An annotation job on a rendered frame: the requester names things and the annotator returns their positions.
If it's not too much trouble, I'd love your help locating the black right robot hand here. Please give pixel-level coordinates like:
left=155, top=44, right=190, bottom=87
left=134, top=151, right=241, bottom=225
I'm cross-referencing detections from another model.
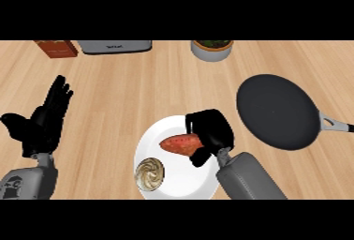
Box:
left=185, top=108, right=235, bottom=168

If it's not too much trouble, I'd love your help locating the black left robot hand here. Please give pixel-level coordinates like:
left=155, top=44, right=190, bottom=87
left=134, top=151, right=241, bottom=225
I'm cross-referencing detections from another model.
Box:
left=0, top=74, right=75, bottom=158

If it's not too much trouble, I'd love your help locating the orange sweet potato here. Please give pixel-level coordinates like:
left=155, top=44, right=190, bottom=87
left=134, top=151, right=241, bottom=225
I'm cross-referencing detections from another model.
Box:
left=159, top=133, right=205, bottom=157

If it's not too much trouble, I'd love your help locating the black frying pan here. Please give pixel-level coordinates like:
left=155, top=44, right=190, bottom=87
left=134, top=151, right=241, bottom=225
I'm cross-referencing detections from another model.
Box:
left=235, top=73, right=354, bottom=151

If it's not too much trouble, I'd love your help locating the white plate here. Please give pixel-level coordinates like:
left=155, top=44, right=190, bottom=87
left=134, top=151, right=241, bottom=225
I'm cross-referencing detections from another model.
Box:
left=133, top=114, right=221, bottom=201

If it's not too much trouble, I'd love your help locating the brown box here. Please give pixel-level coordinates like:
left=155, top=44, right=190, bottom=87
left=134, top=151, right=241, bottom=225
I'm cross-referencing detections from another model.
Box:
left=33, top=39, right=78, bottom=59

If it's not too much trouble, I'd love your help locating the grey plant pot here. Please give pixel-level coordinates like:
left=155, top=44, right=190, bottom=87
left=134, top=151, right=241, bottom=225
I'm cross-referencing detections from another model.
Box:
left=189, top=39, right=235, bottom=63

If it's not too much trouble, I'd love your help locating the grey appliance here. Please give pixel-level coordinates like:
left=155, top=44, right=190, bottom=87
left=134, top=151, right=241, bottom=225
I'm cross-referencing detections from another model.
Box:
left=77, top=39, right=154, bottom=56

